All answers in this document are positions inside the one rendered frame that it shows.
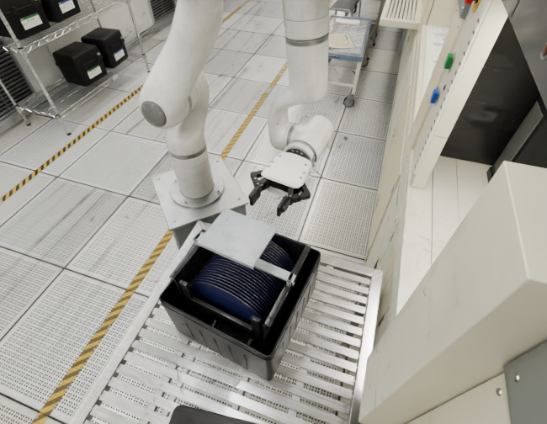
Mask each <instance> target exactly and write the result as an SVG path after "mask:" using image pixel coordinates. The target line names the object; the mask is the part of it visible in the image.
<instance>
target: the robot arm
mask: <svg viewBox="0 0 547 424"><path fill-rule="evenodd" d="M281 1H282V4H283V12H284V32H285V43H286V52H287V62H288V71H289V85H288V87H287V88H286V89H285V90H284V91H283V92H282V93H281V94H280V95H279V96H278V97H277V98H276V99H275V100H274V101H273V103H272V105H271V107H270V109H269V111H268V134H269V139H270V142H271V145H272V146H273V147H274V148H276V149H278V150H281V151H283V152H281V153H280V154H278V155H277V156H276V157H275V158H274V159H273V160H272V161H271V162H270V163H269V164H268V165H267V166H266V167H265V168H264V169H263V170H260V171H256V172H251V173H250V176H251V179H252V182H253V186H254V189H253V190H252V192H251V193H250V194H249V196H248V198H249V200H250V205H251V206H253V205H254V204H255V203H256V201H257V200H258V198H259V197H260V196H261V192H262V191H263V190H268V191H269V192H272V193H276V194H278V195H280V196H283V198H282V200H281V201H280V203H279V205H278V207H277V216H278V217H280V216H281V214H282V213H283V212H285V211H286V210H287V209H288V207H289V206H290V205H292V204H293V203H297V202H300V201H301V200H306V199H310V198H311V193H310V191H309V189H308V188H307V186H306V184H307V183H308V181H309V178H310V176H311V171H312V168H313V167H316V161H317V160H318V158H319V157H320V155H321V154H322V152H323V151H324V149H325V148H326V146H327V144H328V143H329V141H330V139H331V138H332V136H333V132H334V129H333V126H332V123H331V122H330V121H329V119H327V118H325V117H324V116H321V115H313V116H311V117H310V118H309V119H308V120H307V121H306V122H305V123H304V124H301V125H297V124H292V123H290V122H289V120H288V109H289V108H290V107H293V106H295V105H299V104H303V103H313V102H316V101H319V100H321V99H322V98H324V96H325V95H326V92H327V83H328V49H329V0H281ZM223 3H224V0H178V1H177V6H176V9H175V13H174V16H173V22H172V26H171V29H170V32H169V35H168V37H167V41H166V43H165V45H164V46H163V48H162V51H161V53H160V54H159V56H158V57H157V60H156V62H155V63H154V65H153V67H152V69H151V71H150V73H149V75H148V77H147V78H146V80H145V82H144V85H143V87H142V89H141V93H140V97H139V106H140V110H141V113H142V115H143V117H144V118H145V119H146V121H147V122H149V123H150V124H151V125H153V126H155V127H157V128H160V129H166V133H165V141H166V145H167V150H168V153H169V156H170V158H171V162H172V165H173V169H174V171H175V175H176V179H175V180H174V182H173V184H172V186H171V188H170V193H171V196H172V198H173V201H174V202H175V203H176V204H178V205H180V206H182V207H185V208H190V209H197V208H203V207H205V206H208V205H210V204H213V203H214V202H215V201H216V200H218V199H219V198H220V196H221V195H222V194H223V191H224V182H223V180H222V178H221V177H220V176H219V175H218V174H217V173H215V172H212V171H211V167H210V159H209V154H208V150H207V145H206V141H205V137H204V126H205V121H206V117H207V112H208V107H209V98H210V90H209V84H208V81H207V78H206V75H205V74H204V72H203V68H204V65H205V63H206V62H207V60H208V58H209V56H210V53H211V51H212V49H213V47H214V44H215V41H216V39H217V36H218V34H219V32H220V28H221V25H222V22H223V18H224V9H223ZM261 177H263V178H262V179H260V180H258V178H261Z"/></svg>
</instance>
